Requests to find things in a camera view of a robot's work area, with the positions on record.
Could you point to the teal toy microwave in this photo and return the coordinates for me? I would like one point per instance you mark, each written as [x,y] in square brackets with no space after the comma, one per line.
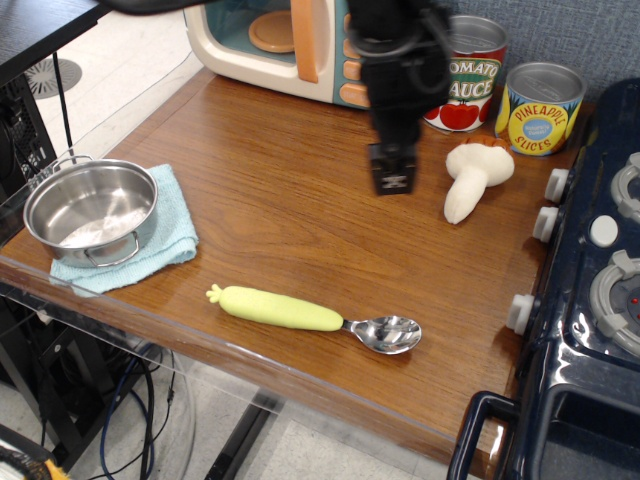
[294,47]

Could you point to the white stove knob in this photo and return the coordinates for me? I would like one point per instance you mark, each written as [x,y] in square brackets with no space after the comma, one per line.
[545,223]
[519,313]
[556,184]

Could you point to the white stove knob upper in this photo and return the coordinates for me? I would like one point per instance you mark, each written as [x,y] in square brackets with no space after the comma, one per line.
[556,184]

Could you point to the light blue folded cloth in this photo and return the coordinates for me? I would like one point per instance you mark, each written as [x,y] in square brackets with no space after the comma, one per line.
[174,241]

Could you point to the tomato sauce can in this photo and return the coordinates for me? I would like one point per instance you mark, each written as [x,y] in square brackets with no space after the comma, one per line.
[479,46]

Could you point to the white stove knob middle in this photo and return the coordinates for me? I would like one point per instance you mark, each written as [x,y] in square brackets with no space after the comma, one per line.
[545,223]

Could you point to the white stove knob lower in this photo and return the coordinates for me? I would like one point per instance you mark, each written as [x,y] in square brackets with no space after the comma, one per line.
[519,313]

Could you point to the pineapple slices can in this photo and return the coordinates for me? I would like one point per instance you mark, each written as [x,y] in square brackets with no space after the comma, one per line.
[539,106]

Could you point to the dark blue toy stove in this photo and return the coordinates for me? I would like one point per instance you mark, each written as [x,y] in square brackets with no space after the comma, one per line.
[576,411]

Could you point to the spoon with green handle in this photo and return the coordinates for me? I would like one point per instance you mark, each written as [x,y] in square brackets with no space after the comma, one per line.
[389,335]

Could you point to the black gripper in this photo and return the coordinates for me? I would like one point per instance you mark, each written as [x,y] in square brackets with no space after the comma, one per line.
[405,76]

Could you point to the black desk at left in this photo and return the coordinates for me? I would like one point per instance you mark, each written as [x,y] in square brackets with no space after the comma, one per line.
[30,32]

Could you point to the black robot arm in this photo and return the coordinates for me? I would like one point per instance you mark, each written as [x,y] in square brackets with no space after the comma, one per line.
[384,18]

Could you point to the white plush mushroom toy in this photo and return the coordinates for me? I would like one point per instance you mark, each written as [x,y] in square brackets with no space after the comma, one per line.
[476,164]

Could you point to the stainless steel pot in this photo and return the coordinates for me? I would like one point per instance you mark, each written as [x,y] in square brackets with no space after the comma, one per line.
[95,213]

